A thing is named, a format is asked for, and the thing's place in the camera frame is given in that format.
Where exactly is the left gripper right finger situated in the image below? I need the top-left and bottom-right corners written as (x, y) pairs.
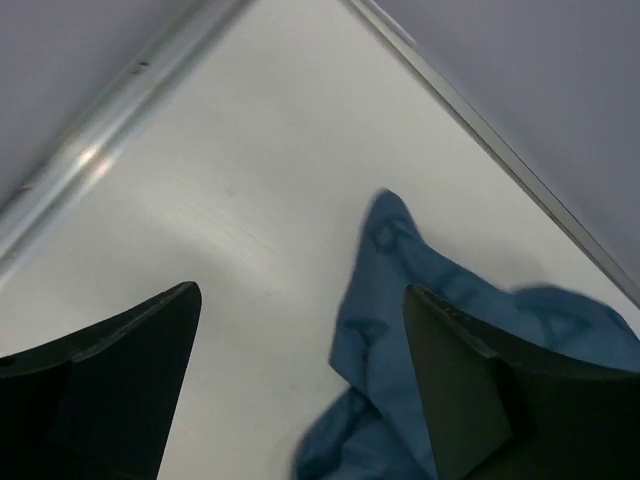
top-left (403, 286), bottom-right (639, 479)

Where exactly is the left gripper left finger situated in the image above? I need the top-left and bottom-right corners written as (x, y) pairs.
top-left (1, 282), bottom-right (201, 479)

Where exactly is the blue cartoon print pillowcase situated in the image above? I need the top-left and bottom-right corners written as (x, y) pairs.
top-left (293, 190), bottom-right (639, 479)

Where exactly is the aluminium table edge rail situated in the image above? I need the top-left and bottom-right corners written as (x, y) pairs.
top-left (1, 1), bottom-right (639, 303)

